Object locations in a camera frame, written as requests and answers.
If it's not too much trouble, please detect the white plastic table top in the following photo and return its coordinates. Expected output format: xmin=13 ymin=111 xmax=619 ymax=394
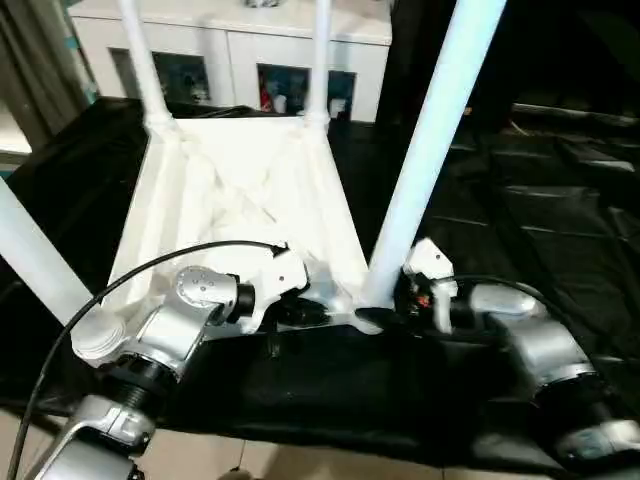
xmin=69 ymin=114 xmax=390 ymax=372

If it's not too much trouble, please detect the black work mat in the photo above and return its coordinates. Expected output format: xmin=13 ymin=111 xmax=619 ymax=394
xmin=0 ymin=97 xmax=640 ymax=475

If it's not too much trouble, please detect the black left wrist camera cable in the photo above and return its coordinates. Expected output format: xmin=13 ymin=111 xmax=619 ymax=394
xmin=7 ymin=240 xmax=292 ymax=480

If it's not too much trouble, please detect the red white bottle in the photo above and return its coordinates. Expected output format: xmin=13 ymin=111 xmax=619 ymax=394
xmin=258 ymin=72 xmax=275 ymax=112

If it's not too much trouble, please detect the grey curtain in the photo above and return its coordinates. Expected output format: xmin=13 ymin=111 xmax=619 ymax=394
xmin=0 ymin=0 xmax=102 ymax=152

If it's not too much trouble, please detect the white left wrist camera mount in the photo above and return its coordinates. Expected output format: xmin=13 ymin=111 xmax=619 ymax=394
xmin=239 ymin=244 xmax=312 ymax=337

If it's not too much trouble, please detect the white glass door cabinet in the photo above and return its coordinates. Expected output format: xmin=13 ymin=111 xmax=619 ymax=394
xmin=67 ymin=0 xmax=395 ymax=122

